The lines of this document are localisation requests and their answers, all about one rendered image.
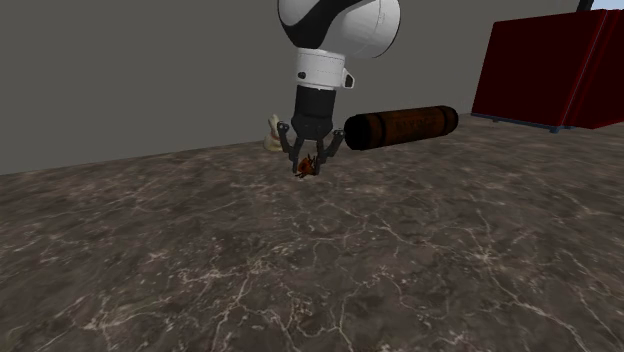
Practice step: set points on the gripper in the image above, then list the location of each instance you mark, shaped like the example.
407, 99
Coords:
313, 113

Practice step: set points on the small orange brown figure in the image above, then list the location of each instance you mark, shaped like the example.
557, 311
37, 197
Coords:
306, 167

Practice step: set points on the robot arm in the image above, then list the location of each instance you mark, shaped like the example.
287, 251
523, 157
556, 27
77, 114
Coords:
341, 29

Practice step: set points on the cream rabbit figure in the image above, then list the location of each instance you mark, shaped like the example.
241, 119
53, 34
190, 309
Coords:
273, 135

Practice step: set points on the brown cylinder with black bands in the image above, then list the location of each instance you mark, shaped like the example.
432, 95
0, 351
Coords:
400, 126

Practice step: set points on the dark red cabinet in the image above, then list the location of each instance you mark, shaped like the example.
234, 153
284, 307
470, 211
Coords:
546, 68

